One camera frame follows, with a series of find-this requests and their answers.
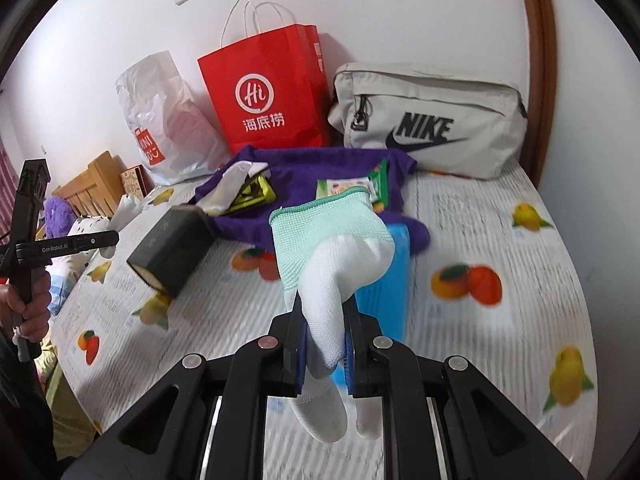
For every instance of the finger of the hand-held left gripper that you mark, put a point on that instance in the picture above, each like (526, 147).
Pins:
(100, 241)

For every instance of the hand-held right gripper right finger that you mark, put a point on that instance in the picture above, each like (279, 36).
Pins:
(351, 360)

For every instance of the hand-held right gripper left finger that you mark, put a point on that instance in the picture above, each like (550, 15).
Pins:
(299, 360)

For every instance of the white glove with mint cuff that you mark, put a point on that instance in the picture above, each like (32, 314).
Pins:
(330, 260)

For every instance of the yellow and black pouch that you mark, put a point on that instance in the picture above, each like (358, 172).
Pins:
(260, 192)

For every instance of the fruit-print sachet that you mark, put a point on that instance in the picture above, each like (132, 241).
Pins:
(340, 186)

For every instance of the green wet wipe packet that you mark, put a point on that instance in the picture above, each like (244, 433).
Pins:
(382, 180)

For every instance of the person's left forearm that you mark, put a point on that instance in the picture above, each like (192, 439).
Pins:
(20, 410)

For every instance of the person's left hand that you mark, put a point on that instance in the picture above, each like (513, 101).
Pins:
(40, 297)

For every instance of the black and white dotted cloth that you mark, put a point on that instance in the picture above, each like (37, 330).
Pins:
(85, 224)

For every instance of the purple plush toy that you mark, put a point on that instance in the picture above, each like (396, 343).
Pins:
(57, 215)

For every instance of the pink striped curtain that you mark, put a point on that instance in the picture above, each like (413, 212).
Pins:
(6, 185)

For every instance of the white crumpled cloth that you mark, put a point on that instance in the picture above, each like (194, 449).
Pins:
(125, 212)

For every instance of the wooden bed headboard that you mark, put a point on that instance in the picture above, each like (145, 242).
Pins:
(95, 180)

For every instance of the brown patterned box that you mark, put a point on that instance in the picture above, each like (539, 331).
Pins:
(132, 180)

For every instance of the dark green tea tin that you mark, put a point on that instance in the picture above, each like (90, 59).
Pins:
(170, 245)

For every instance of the blue tissue pack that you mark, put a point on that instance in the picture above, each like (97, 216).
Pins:
(390, 280)

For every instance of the white plastic shopping bag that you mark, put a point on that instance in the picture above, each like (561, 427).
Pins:
(170, 110)

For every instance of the green bedding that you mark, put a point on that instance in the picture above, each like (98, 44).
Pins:
(70, 405)

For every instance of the purple towel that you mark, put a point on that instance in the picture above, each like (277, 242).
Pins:
(300, 170)

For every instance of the fruit-print plastic tablecloth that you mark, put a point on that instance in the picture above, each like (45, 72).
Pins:
(500, 210)

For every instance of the red paper carrier bag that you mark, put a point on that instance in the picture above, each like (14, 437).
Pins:
(270, 60)

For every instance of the grey waist bag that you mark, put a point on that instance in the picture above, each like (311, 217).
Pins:
(425, 90)

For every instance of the brown wooden door frame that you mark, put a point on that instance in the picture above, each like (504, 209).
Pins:
(537, 60)

